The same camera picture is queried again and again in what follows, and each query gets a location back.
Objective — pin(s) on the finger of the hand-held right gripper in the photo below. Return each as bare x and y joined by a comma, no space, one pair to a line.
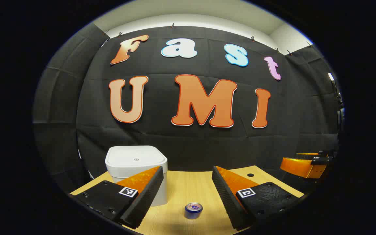
295,166

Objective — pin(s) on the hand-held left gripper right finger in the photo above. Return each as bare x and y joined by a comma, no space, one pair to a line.
228,202

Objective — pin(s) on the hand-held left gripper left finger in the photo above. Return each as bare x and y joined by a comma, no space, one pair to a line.
144,202

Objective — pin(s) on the blue pop can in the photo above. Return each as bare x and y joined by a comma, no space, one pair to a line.
193,210

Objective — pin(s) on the white desktop garbage bin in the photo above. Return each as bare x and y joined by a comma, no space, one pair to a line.
132,160

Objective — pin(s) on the wooden desktop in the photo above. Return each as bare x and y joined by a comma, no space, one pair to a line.
181,186

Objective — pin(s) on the black backdrop cloth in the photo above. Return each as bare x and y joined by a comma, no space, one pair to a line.
162,137

